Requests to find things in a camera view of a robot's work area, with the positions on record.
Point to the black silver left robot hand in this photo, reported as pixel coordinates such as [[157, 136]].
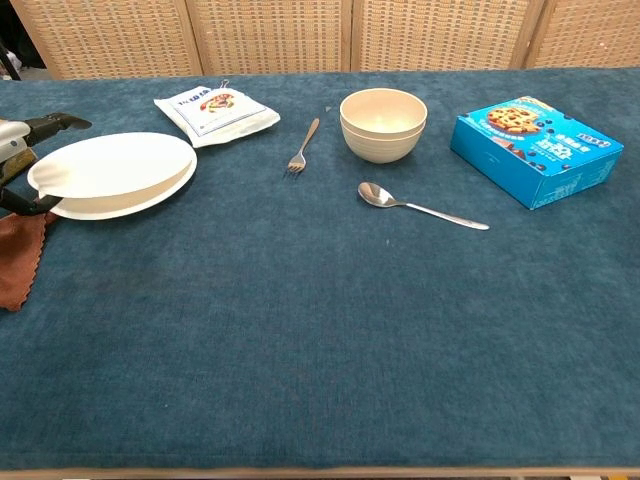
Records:
[[15, 137]]

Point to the ribbed rim white plate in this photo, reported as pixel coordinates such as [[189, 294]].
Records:
[[110, 165]]

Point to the off-white bowl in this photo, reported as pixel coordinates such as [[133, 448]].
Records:
[[382, 150], [382, 107]]

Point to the gold foil package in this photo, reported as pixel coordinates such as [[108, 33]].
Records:
[[15, 169]]

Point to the black tripod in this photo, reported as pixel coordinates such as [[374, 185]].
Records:
[[10, 62]]

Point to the brown cloth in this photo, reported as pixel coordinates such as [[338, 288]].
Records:
[[17, 260]]

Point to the smooth white plate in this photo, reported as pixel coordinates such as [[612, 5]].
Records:
[[125, 207]]

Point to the wicker folding screen panel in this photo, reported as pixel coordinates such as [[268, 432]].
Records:
[[110, 35], [270, 35], [590, 30], [440, 35]]

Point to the white snack bag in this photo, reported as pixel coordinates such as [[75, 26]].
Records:
[[220, 120]]

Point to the blue binder clip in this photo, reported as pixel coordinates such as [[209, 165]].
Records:
[[225, 86]]

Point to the silver metal fork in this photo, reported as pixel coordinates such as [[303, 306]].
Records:
[[296, 162]]

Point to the silver metal spoon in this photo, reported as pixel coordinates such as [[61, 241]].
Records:
[[372, 194]]

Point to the dark blue tablecloth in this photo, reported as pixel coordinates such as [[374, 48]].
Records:
[[400, 325]]

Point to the blue cookie box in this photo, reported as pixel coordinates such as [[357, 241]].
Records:
[[525, 150]]

